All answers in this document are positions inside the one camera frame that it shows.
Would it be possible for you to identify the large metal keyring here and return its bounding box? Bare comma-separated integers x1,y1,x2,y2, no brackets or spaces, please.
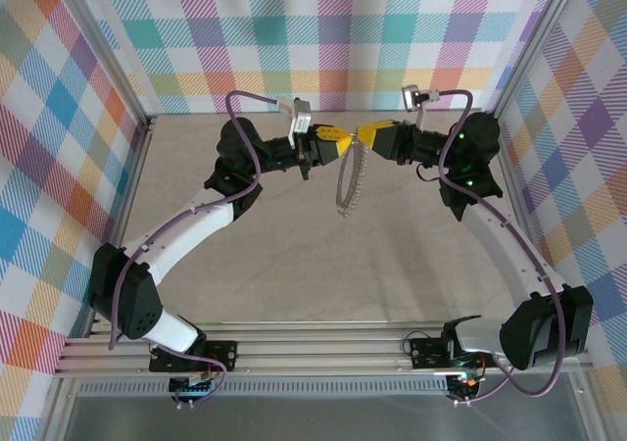
334,134,371,220

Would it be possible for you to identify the right circuit board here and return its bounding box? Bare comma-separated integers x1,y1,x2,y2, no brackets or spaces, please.
446,370,487,394

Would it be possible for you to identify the circuit board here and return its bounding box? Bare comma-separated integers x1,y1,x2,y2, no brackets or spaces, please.
446,370,487,394
168,375,217,397

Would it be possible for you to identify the left circuit board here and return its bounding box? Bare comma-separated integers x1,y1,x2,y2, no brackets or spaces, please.
168,375,217,397

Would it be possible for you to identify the grey metal sheet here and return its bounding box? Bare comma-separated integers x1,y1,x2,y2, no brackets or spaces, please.
63,369,589,441

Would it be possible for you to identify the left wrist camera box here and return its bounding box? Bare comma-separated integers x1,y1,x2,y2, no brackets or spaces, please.
276,96,314,148

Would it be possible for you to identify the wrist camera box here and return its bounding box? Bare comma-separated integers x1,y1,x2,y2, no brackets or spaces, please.
400,85,445,128
276,96,314,148

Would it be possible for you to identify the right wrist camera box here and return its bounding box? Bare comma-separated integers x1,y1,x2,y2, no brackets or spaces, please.
400,85,445,128

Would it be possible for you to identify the right aluminium side rail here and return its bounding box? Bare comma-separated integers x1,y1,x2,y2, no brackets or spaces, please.
487,112,564,334

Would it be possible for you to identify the aluminium side rail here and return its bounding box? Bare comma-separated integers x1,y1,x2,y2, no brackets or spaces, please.
83,115,158,339
487,112,564,334

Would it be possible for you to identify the left aluminium side rail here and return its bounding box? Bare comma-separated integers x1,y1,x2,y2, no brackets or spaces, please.
83,115,158,339

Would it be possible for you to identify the right upright aluminium post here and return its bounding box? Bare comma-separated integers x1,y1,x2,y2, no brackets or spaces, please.
487,0,579,123

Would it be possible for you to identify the upright aluminium post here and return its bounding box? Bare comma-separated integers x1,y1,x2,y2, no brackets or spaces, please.
61,0,154,123
487,0,579,123

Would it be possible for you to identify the left upright aluminium post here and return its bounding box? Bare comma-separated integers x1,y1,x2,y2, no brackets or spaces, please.
61,0,154,123

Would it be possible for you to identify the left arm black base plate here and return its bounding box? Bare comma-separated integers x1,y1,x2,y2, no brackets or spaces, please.
148,340,240,374

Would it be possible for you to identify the aluminium rail beam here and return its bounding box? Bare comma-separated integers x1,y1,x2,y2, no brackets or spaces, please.
53,320,597,378

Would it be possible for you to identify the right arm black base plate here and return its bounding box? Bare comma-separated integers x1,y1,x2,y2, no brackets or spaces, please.
409,336,501,371

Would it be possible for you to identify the slotted grey cable duct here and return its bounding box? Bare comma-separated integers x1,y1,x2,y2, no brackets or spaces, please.
77,380,452,397

